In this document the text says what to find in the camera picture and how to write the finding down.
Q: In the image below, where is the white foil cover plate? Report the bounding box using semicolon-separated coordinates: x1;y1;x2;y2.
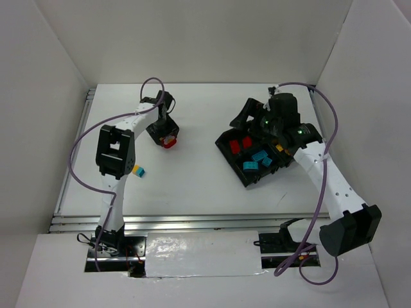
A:
145;230;263;278

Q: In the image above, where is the aluminium rail frame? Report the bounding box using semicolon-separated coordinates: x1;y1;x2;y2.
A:
49;83;320;237

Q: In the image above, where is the teal rounded lego brick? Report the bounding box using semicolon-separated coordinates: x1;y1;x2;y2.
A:
252;150;268;162

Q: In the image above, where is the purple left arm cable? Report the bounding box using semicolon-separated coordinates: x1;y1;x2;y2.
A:
69;77;173;273

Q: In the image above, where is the teal lego under yellow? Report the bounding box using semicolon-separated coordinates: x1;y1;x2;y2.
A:
136;167;145;178

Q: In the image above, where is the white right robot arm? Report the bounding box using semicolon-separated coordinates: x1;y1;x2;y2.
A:
230;93;382;257

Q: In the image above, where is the black four-compartment tray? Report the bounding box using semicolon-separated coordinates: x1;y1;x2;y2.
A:
214;98;309;189

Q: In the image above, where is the orange-yellow 2x4 lego brick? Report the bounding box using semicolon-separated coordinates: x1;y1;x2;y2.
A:
276;144;284;152

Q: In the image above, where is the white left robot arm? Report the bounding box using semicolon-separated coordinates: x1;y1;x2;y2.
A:
95;90;179;250

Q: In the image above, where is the teal small square lego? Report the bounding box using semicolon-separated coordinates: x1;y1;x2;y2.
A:
261;157;272;167

